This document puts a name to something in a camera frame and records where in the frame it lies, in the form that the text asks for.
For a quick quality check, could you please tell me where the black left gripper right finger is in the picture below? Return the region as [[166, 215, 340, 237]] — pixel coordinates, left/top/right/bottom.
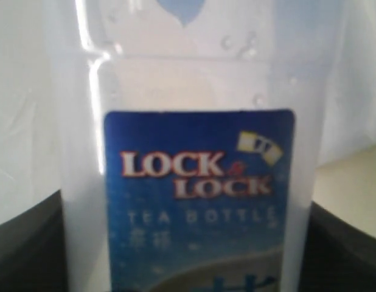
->
[[300, 203, 376, 292]]

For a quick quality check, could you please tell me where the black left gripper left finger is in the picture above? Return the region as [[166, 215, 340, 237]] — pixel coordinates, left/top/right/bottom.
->
[[0, 191, 66, 291]]

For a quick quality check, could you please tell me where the clear plastic tall container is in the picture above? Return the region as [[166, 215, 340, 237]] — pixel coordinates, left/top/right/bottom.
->
[[55, 1, 327, 291]]

